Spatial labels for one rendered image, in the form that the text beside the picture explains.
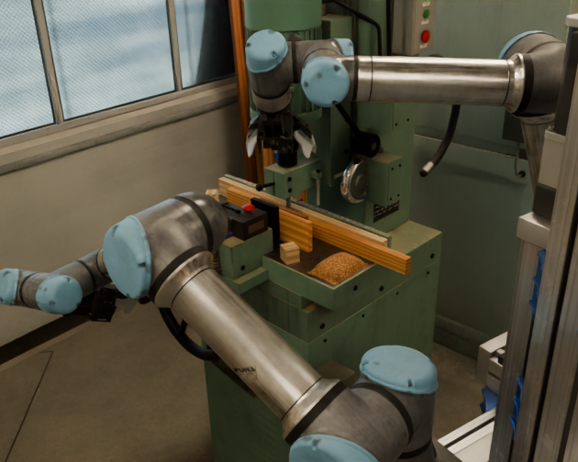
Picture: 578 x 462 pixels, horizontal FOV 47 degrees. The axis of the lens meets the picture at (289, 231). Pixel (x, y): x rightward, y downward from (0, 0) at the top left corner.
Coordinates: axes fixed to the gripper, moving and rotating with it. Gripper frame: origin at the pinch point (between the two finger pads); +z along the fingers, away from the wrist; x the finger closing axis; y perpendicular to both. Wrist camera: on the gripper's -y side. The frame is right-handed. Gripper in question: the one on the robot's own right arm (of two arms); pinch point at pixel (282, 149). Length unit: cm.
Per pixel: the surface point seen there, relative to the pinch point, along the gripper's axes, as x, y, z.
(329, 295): 11.5, 28.2, 15.9
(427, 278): 38, 4, 58
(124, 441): -61, 45, 112
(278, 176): -2.4, -3.4, 16.1
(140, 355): -70, 6, 139
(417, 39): 31.1, -34.4, 1.3
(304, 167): 3.7, -7.7, 18.2
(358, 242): 17.7, 12.6, 19.7
